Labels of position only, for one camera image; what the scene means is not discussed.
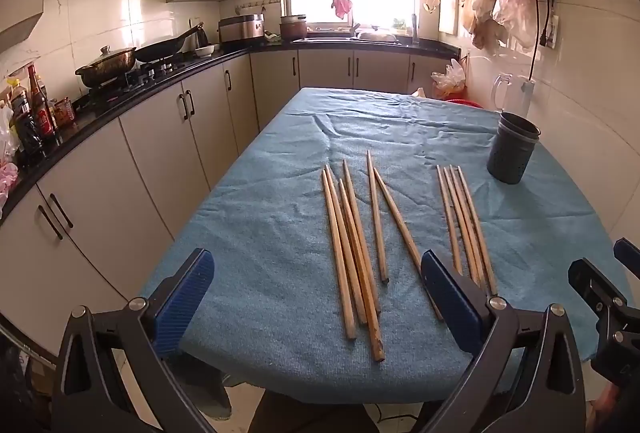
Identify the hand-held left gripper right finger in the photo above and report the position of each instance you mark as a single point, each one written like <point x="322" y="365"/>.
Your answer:
<point x="450" y="303"/>

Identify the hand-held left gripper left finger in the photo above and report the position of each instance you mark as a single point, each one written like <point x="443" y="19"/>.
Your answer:
<point x="185" y="293"/>

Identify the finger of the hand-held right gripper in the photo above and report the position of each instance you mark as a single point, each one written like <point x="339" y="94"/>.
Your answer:
<point x="600" y="288"/>
<point x="629" y="253"/>

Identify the dark grey chopstick holder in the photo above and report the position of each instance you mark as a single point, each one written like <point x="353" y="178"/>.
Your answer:
<point x="510" y="158"/>

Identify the blue tablecloth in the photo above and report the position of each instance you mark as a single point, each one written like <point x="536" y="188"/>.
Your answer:
<point x="280" y="238"/>

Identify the beige lower kitchen cabinets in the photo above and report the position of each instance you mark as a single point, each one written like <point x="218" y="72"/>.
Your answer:
<point x="165" y="148"/>

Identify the red plastic basin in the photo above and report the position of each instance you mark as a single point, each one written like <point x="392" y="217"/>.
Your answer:
<point x="465" y="103"/>

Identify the clear glass mug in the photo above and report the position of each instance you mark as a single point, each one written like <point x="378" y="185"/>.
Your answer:
<point x="505" y="90"/>

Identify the pink plastic bag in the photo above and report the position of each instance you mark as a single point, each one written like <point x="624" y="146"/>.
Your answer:
<point x="6" y="183"/>

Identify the red jar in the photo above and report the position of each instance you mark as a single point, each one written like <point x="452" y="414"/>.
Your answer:
<point x="64" y="113"/>

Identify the red bin with bag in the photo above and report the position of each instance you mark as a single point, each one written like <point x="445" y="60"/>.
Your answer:
<point x="449" y="80"/>

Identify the black gas stove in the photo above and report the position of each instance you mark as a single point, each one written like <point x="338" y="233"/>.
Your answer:
<point x="150" y="73"/>

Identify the dark sauce bottle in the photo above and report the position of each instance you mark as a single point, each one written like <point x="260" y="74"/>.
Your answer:
<point x="41" y="113"/>

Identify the pot with glass lid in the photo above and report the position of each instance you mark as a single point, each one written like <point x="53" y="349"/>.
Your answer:
<point x="107" y="63"/>

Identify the white bowl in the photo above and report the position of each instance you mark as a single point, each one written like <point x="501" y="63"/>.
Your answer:
<point x="205" y="50"/>

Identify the black wok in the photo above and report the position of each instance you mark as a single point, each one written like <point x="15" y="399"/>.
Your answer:
<point x="165" y="48"/>

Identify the silver rice cooker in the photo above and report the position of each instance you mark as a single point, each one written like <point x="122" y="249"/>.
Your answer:
<point x="241" y="29"/>

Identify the metal faucet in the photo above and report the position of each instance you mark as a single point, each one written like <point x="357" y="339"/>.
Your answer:
<point x="414" y="30"/>

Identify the brown clay pot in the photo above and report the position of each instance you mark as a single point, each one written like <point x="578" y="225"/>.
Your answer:
<point x="293" y="29"/>

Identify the white cutting board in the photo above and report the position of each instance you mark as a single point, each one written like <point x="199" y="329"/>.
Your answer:
<point x="448" y="10"/>

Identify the pink cloth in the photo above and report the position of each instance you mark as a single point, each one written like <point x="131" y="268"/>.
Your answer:
<point x="342" y="7"/>

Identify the white wall socket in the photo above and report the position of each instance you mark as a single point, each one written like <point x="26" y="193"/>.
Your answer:
<point x="550" y="32"/>

